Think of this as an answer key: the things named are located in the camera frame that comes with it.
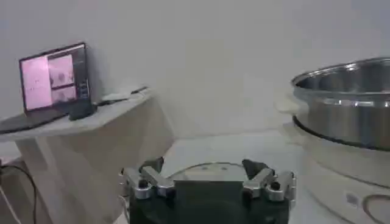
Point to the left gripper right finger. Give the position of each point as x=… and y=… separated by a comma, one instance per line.
x=259, y=182

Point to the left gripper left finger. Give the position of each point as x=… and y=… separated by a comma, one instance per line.
x=158, y=182

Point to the white cooker base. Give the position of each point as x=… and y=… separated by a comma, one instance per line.
x=329, y=170

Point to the white side desk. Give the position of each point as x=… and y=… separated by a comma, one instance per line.
x=91, y=158

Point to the black computer mouse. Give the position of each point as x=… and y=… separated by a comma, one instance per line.
x=80, y=112

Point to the steel steamer basket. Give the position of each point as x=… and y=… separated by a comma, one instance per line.
x=350, y=118

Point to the black laptop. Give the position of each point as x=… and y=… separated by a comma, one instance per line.
x=36, y=85

